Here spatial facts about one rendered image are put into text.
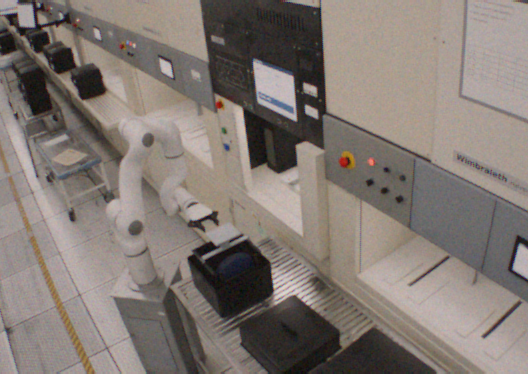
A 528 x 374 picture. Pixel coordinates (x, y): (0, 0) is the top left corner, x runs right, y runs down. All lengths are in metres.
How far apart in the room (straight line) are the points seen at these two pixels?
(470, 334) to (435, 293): 0.25
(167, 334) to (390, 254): 1.14
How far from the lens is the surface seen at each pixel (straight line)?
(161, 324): 2.44
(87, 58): 5.26
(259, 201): 2.58
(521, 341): 1.97
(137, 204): 2.13
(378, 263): 2.17
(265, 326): 1.94
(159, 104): 3.96
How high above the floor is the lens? 2.32
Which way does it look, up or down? 33 degrees down
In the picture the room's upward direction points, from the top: 7 degrees counter-clockwise
